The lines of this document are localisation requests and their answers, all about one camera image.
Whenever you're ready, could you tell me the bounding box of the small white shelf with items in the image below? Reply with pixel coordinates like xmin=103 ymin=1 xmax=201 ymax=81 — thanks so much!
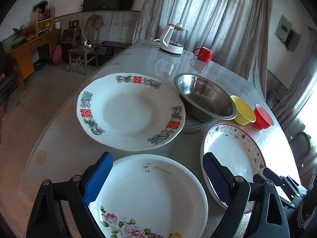
xmin=30 ymin=0 xmax=55 ymax=36

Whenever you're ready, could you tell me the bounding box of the side window curtain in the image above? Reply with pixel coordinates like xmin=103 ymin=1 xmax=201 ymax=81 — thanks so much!
xmin=273 ymin=59 xmax=316 ymax=131

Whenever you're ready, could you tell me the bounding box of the dark round-back chair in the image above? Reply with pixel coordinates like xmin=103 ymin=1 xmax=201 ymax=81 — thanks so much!
xmin=288 ymin=131 xmax=311 ymax=169

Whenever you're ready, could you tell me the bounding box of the stainless steel bowl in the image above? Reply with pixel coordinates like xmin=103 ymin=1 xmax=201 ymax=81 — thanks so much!
xmin=174 ymin=73 xmax=237 ymax=123

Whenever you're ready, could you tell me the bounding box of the white plate purple floral rim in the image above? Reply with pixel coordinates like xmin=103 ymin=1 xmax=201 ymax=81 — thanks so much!
xmin=200 ymin=122 xmax=267 ymax=214

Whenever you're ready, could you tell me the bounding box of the dark wooden bench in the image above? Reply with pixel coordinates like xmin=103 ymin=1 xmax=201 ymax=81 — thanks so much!
xmin=101 ymin=41 xmax=131 ymax=61

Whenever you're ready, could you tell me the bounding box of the yellow plastic bowl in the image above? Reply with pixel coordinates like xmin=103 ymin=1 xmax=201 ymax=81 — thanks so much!
xmin=231 ymin=95 xmax=256 ymax=126

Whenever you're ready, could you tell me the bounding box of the red plastic bowl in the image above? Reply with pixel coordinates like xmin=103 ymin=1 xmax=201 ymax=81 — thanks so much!
xmin=253 ymin=104 xmax=274 ymax=130

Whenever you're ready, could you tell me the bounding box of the white plate red double-happiness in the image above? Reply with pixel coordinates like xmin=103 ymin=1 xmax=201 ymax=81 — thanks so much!
xmin=76 ymin=73 xmax=186 ymax=152

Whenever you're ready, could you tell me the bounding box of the black space heater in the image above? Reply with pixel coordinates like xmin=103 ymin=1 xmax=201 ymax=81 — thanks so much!
xmin=61 ymin=28 xmax=81 ymax=54

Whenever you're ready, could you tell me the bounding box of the orange wooden desk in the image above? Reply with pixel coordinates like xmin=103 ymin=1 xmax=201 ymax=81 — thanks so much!
xmin=9 ymin=29 xmax=61 ymax=91

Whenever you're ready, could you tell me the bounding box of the wooden chair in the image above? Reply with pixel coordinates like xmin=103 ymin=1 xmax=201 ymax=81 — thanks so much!
xmin=68 ymin=14 xmax=103 ymax=75

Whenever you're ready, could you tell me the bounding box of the pink bag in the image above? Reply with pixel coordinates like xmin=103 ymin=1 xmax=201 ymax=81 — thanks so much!
xmin=52 ymin=45 xmax=63 ymax=64

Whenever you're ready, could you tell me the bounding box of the white plate rose pattern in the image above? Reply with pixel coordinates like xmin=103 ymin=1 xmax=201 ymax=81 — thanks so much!
xmin=89 ymin=154 xmax=208 ymax=237

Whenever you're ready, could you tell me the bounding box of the white glass electric kettle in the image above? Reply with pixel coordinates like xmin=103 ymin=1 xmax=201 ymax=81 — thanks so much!
xmin=153 ymin=23 xmax=187 ymax=55

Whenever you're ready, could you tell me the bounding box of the beige window curtain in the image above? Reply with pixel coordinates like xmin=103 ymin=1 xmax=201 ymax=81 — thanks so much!
xmin=133 ymin=0 xmax=273 ymax=96

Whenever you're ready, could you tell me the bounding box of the wall electrical box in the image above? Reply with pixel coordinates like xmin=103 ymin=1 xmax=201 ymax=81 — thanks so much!
xmin=275 ymin=15 xmax=302 ymax=52

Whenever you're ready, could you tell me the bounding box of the red mug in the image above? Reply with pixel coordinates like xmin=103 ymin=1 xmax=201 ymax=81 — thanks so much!
xmin=193 ymin=47 xmax=213 ymax=63

